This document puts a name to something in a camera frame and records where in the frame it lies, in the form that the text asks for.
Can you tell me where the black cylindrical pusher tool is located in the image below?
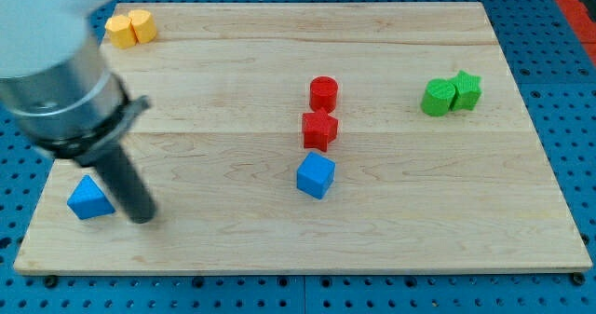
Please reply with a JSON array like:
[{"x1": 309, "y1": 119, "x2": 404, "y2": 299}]
[{"x1": 75, "y1": 142, "x2": 156, "y2": 224}]

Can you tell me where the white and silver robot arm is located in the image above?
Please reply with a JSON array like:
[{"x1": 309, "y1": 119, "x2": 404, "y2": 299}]
[{"x1": 1, "y1": 0, "x2": 156, "y2": 224}]

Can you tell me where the blue cube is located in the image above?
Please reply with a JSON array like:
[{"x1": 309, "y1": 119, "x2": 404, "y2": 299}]
[{"x1": 296, "y1": 152, "x2": 335, "y2": 199}]

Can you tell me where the red star block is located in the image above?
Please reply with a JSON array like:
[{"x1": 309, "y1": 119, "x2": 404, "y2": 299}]
[{"x1": 302, "y1": 109, "x2": 339, "y2": 152}]

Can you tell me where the green star block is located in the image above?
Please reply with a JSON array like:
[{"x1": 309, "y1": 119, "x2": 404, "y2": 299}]
[{"x1": 450, "y1": 70, "x2": 482, "y2": 111}]

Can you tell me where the blue triangular block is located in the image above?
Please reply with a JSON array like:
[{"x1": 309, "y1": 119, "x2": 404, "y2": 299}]
[{"x1": 67, "y1": 175, "x2": 115, "y2": 220}]

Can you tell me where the yellow hexagon block left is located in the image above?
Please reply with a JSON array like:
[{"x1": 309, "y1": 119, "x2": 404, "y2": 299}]
[{"x1": 104, "y1": 15, "x2": 137, "y2": 49}]

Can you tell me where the light wooden board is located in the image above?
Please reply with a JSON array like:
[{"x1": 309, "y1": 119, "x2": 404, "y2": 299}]
[{"x1": 14, "y1": 2, "x2": 592, "y2": 276}]

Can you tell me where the red cylinder block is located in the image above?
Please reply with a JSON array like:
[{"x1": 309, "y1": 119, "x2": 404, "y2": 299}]
[{"x1": 309, "y1": 75, "x2": 339, "y2": 113}]

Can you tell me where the green cylinder block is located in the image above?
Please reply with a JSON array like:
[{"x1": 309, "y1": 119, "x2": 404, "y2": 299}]
[{"x1": 420, "y1": 78, "x2": 456, "y2": 116}]

